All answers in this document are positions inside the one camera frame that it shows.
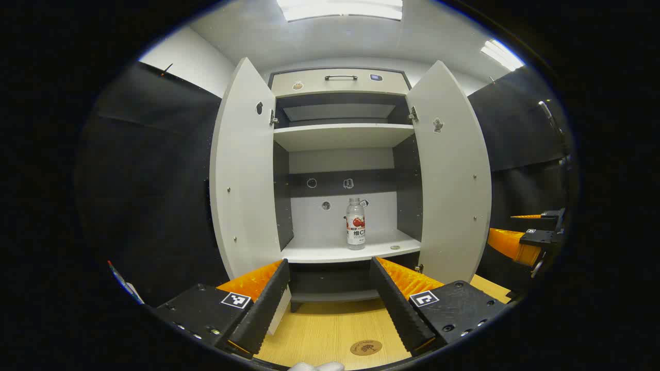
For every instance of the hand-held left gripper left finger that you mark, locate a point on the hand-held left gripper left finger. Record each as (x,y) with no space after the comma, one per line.
(265,309)

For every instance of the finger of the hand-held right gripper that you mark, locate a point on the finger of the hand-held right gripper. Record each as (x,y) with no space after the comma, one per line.
(539,238)
(554,219)

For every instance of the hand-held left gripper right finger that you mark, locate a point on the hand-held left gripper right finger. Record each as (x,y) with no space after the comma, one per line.
(397,309)

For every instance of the round brown coaster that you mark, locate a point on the round brown coaster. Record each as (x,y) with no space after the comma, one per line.
(366,348)

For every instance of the clear plastic bottle red label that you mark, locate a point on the clear plastic bottle red label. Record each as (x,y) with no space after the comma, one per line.
(356,229)

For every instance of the grey cabinet door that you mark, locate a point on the grey cabinet door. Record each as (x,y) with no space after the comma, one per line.
(242,180)
(448,196)

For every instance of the grey cabinet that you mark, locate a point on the grey cabinet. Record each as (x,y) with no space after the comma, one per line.
(330,214)

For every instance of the white cabinet shelf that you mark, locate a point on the white cabinet shelf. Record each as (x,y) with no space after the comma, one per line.
(319,252)
(340,136)

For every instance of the metal door hinge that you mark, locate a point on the metal door hinge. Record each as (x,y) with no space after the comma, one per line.
(413,114)
(273,120)

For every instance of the beige cabinet drawer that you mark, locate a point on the beige cabinet drawer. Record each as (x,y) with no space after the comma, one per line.
(314,85)

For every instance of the white printed card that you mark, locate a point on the white printed card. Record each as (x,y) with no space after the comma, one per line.
(135,294)

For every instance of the ceiling light panel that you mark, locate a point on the ceiling light panel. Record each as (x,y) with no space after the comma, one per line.
(501,54)
(340,9)

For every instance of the small cloth clip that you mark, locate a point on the small cloth clip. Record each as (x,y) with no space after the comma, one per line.
(166,70)

